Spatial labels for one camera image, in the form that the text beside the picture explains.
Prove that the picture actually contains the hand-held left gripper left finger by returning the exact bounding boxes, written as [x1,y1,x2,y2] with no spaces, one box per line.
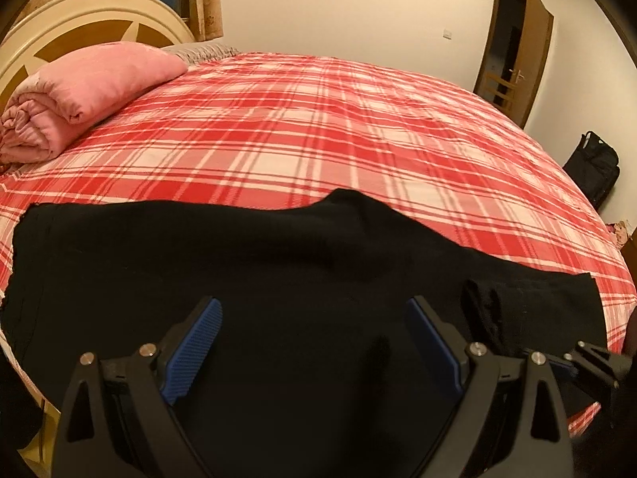
[55,296,223,478]

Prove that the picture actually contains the wooden lattice gate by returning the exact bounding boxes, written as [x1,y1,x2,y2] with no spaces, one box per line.
[485,72,519,111]

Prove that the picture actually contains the pile of clothes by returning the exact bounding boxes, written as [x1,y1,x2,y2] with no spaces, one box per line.
[607,219,632,251]

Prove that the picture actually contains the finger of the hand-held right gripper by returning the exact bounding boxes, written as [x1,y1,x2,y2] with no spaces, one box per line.
[550,341,627,404]

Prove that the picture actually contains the beige floral curtain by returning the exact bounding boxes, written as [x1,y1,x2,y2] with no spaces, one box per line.
[191,0,225,43]

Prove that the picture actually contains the grey striped pillow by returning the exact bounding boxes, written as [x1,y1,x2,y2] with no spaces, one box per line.
[162,44,242,67]

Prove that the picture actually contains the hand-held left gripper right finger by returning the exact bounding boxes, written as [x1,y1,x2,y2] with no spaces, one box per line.
[405,296,571,478]

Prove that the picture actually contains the cream and brown headboard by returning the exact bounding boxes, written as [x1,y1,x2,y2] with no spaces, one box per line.
[0,0,196,110]

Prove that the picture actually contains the black pants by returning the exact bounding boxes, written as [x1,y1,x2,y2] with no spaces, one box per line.
[0,189,609,478]

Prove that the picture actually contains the pink folded quilt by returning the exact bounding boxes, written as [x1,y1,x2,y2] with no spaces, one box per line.
[0,42,189,164]

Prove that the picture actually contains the brown door frame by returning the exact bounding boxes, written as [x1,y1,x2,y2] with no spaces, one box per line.
[473,0,529,106]

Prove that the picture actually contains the brown wooden door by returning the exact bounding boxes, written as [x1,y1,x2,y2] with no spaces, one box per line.
[516,0,555,129]

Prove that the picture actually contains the black bag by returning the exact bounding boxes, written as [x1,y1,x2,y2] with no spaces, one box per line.
[562,131,621,210]

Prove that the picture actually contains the red plaid bed sheet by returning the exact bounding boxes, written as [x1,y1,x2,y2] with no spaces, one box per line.
[0,50,637,439]

